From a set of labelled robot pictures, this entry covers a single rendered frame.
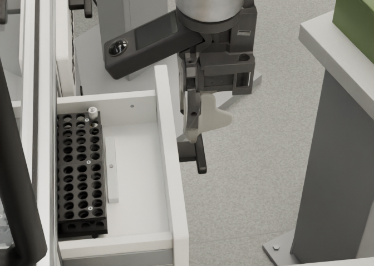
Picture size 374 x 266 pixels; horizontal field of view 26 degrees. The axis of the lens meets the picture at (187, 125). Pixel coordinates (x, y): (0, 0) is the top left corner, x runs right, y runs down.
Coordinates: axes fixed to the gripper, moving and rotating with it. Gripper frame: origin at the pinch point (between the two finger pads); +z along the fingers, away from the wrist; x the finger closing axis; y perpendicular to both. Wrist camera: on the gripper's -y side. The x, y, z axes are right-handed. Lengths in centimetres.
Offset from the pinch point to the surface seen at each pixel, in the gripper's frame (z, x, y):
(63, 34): 4.0, 22.0, -15.4
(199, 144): 5.1, 0.6, 2.0
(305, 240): 83, 32, 34
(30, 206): -46, -43, -13
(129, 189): 12.9, -0.2, -7.4
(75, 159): 6.7, 0.7, -14.4
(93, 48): 93, 110, -13
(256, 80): 94, 93, 33
